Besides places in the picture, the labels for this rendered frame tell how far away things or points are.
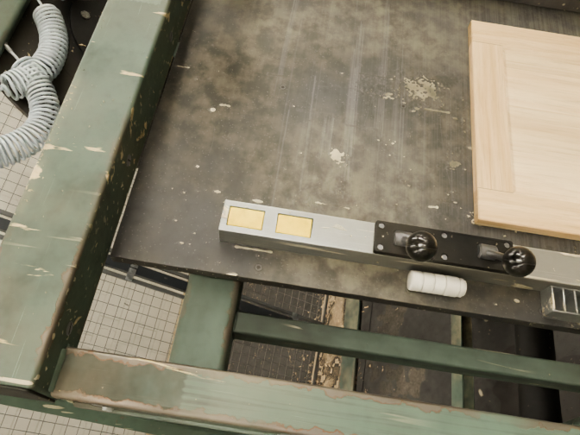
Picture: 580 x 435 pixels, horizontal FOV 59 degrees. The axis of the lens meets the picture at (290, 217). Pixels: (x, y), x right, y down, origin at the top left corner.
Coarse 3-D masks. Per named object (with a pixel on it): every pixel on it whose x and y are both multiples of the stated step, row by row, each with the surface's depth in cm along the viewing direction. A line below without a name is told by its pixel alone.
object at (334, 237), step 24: (264, 216) 74; (312, 216) 75; (240, 240) 75; (264, 240) 74; (288, 240) 73; (312, 240) 73; (336, 240) 73; (360, 240) 73; (384, 264) 75; (408, 264) 74; (432, 264) 73; (552, 264) 74; (576, 264) 74; (528, 288) 76; (576, 288) 74
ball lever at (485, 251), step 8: (480, 248) 72; (488, 248) 72; (496, 248) 72; (512, 248) 62; (520, 248) 62; (480, 256) 72; (488, 256) 72; (496, 256) 68; (504, 256) 62; (512, 256) 61; (520, 256) 61; (528, 256) 61; (504, 264) 62; (512, 264) 61; (520, 264) 61; (528, 264) 61; (512, 272) 62; (520, 272) 61; (528, 272) 61
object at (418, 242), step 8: (400, 232) 72; (408, 232) 73; (416, 232) 62; (424, 232) 62; (400, 240) 72; (408, 240) 62; (416, 240) 61; (424, 240) 61; (432, 240) 61; (408, 248) 62; (416, 248) 61; (424, 248) 61; (432, 248) 61; (416, 256) 61; (424, 256) 61; (432, 256) 61
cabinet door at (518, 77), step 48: (480, 48) 96; (528, 48) 97; (576, 48) 98; (480, 96) 90; (528, 96) 92; (576, 96) 92; (480, 144) 85; (528, 144) 87; (576, 144) 87; (480, 192) 81; (528, 192) 82; (576, 192) 83
